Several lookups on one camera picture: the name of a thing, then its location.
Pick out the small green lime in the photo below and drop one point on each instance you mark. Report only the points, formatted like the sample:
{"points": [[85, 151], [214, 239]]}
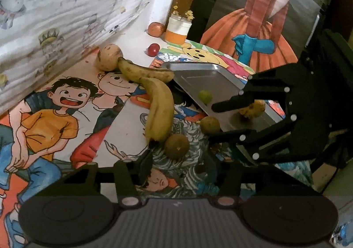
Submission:
{"points": [[205, 97]]}

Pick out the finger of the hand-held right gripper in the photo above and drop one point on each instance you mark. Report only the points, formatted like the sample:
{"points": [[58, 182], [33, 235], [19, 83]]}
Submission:
{"points": [[229, 103], [224, 137]]}

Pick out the long yellow banana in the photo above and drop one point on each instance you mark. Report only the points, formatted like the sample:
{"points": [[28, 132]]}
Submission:
{"points": [[160, 110]]}

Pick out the white printed blanket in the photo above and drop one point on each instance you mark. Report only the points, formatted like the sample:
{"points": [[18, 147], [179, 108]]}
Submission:
{"points": [[55, 11]]}

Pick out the small red tomato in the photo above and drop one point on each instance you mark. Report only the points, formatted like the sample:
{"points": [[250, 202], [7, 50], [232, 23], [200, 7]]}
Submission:
{"points": [[153, 49]]}

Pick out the white orange jar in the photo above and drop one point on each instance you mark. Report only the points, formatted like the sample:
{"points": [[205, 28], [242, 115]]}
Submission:
{"points": [[178, 30]]}

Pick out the yellow flowers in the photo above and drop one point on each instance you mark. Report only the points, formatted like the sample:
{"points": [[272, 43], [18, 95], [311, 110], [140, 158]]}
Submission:
{"points": [[189, 13]]}

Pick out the round brown fruit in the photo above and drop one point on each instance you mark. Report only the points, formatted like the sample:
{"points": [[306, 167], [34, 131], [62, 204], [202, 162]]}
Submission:
{"points": [[177, 146], [209, 124]]}

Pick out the wave print comic poster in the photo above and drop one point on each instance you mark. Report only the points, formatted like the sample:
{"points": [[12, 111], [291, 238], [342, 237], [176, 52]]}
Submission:
{"points": [[187, 176]]}

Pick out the brown potato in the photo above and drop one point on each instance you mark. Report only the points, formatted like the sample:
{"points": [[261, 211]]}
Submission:
{"points": [[108, 56]]}

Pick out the yellow spotted fruit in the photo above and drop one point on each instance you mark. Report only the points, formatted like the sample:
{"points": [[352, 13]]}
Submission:
{"points": [[255, 111]]}

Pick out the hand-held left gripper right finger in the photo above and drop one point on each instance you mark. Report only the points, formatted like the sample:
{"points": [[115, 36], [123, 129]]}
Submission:
{"points": [[215, 168]]}

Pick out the red yellow apple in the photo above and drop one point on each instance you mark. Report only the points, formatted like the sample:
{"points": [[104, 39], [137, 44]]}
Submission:
{"points": [[156, 29]]}

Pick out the orange dress wall poster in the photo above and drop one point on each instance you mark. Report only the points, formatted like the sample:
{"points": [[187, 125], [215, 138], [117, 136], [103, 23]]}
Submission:
{"points": [[256, 16]]}

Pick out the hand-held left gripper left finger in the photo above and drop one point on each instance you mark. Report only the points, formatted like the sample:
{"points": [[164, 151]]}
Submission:
{"points": [[144, 167]]}

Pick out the metal tray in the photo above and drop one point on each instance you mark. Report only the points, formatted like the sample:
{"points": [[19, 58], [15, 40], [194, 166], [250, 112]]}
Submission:
{"points": [[198, 78]]}

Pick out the short bruised banana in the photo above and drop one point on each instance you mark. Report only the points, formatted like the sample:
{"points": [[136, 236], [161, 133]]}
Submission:
{"points": [[140, 71]]}

